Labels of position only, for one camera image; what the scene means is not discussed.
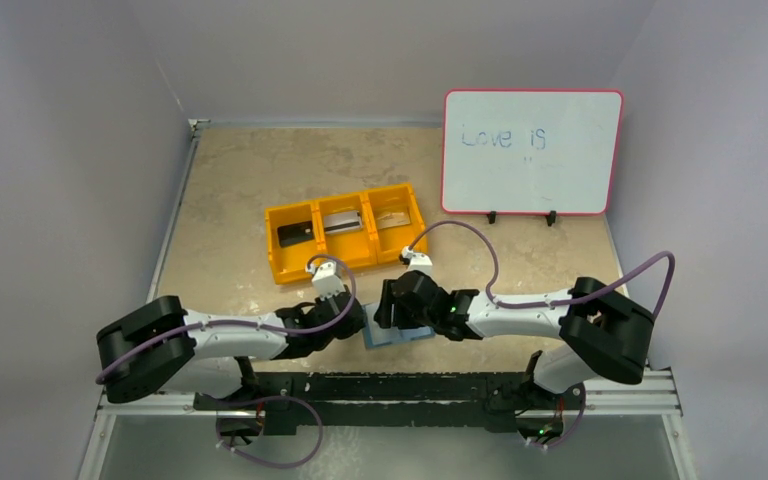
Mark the yellow bin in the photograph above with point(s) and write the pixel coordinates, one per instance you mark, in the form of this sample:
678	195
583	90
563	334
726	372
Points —
354	248
388	243
288	265

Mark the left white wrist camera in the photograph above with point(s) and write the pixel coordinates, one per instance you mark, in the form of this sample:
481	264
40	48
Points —
326	279

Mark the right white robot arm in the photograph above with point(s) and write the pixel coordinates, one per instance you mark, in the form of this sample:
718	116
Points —
603	333

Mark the right yellow bin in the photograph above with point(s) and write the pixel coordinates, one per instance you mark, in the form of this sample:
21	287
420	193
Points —
388	243

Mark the blue card holder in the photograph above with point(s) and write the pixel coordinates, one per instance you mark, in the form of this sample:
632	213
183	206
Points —
378	337

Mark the black card in bin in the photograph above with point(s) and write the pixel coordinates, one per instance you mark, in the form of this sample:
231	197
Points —
295	233

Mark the middle yellow bin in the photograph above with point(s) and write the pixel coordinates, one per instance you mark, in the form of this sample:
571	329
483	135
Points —
354	248

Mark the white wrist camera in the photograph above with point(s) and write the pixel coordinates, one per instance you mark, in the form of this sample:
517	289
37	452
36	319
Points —
416	261
326	279

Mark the pink framed whiteboard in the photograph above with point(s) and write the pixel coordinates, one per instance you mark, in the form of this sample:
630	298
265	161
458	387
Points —
529	151

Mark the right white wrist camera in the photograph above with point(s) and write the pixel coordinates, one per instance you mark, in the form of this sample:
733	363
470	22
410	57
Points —
416	261

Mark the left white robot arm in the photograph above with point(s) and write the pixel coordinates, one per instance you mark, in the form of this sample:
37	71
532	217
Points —
164	346

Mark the right whiteboard stand foot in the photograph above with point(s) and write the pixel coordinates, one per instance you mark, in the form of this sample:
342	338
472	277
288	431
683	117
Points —
551	218

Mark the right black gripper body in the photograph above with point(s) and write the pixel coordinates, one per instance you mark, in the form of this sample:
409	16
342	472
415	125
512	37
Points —
387	304

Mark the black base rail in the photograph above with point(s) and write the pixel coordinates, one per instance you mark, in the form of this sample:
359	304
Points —
497	402

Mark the left yellow bin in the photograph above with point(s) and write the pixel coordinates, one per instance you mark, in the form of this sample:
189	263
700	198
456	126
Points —
288	265

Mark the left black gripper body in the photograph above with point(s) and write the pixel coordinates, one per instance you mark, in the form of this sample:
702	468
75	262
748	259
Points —
323	342

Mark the silver card in bin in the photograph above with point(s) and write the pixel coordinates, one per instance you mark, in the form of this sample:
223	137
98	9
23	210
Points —
342	222

